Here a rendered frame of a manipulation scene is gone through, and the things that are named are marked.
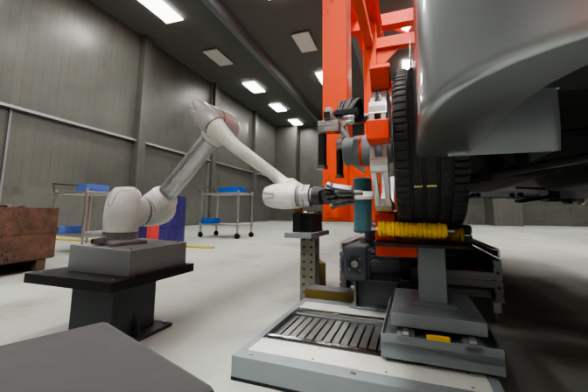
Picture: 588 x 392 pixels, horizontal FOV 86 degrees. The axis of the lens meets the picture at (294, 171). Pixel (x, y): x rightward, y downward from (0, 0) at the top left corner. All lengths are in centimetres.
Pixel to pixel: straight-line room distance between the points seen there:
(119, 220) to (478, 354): 150
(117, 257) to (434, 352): 126
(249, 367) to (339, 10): 199
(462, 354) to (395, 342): 20
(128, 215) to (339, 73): 142
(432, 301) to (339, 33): 160
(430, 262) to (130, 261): 122
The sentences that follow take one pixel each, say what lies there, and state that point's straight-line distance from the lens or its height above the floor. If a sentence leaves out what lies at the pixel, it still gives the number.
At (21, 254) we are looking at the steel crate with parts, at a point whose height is 18.
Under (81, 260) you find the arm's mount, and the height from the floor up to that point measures 35.
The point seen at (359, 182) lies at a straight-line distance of 151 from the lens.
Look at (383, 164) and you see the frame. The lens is 116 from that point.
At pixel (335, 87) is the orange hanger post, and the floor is 134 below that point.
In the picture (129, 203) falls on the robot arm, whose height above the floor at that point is 61.
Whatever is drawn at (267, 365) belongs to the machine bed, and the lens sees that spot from 122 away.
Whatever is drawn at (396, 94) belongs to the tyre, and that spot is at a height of 98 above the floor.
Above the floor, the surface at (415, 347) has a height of 14.
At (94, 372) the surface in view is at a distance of 61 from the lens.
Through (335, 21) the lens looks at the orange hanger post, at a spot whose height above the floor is 179.
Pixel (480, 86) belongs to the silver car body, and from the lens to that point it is 55.
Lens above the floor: 57
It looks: 7 degrees up
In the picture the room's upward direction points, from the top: 1 degrees clockwise
